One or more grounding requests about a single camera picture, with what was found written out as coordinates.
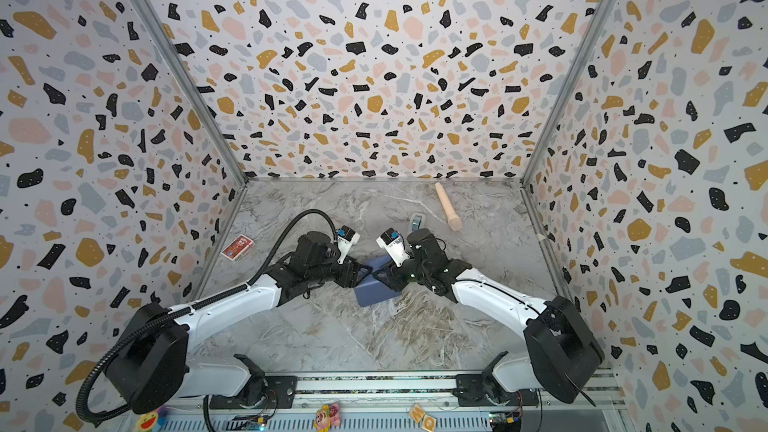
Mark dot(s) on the white tape dispenser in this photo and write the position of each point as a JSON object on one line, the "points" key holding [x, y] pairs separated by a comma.
{"points": [[418, 221]]}

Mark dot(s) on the pink yellow sticker toy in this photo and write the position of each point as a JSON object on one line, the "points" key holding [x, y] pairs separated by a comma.
{"points": [[327, 417]]}

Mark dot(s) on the red playing card deck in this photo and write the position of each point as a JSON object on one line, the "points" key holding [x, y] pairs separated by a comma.
{"points": [[237, 247]]}

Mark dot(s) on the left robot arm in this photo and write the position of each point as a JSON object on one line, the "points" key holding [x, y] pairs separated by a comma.
{"points": [[156, 365]]}

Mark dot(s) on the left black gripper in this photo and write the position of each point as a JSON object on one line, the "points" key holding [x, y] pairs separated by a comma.
{"points": [[354, 280]]}

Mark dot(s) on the colourful round sticker toy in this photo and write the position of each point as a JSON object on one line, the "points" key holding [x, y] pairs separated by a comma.
{"points": [[154, 421]]}

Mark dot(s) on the orange square sticker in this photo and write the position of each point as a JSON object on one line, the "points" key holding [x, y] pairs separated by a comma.
{"points": [[427, 422]]}

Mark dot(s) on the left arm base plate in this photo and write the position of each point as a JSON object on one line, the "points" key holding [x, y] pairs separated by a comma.
{"points": [[264, 394]]}

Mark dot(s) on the blue wrapping paper sheet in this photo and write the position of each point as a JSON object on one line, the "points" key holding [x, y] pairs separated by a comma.
{"points": [[371, 290]]}

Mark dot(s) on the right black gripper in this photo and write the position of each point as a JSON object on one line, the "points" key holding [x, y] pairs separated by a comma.
{"points": [[396, 273]]}

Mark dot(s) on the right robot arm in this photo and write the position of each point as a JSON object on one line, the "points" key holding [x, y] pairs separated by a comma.
{"points": [[562, 353]]}

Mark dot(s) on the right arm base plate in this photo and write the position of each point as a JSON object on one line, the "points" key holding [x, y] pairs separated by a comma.
{"points": [[482, 390]]}

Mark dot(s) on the aluminium mounting rail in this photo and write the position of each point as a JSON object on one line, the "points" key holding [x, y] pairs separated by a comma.
{"points": [[381, 401]]}

